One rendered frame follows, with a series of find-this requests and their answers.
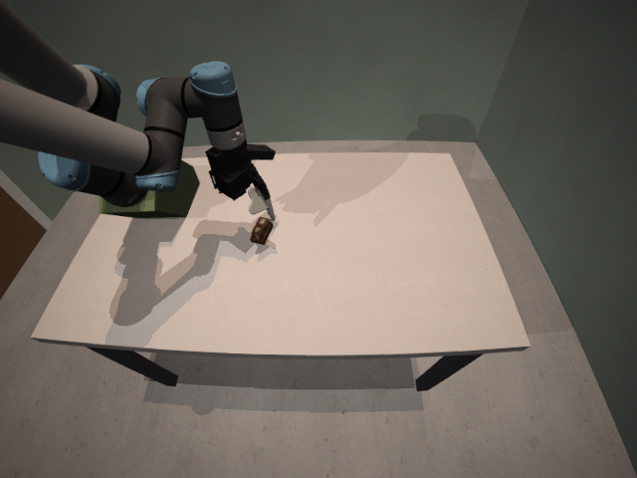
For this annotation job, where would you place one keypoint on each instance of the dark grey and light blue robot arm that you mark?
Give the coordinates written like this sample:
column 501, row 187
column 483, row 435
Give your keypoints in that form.
column 71, row 113

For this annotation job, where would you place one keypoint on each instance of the brown wooden cube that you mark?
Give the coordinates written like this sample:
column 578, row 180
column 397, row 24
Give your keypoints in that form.
column 258, row 232
column 263, row 222

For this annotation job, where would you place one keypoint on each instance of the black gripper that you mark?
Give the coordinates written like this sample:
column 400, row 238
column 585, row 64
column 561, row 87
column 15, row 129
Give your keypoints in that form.
column 243, row 173

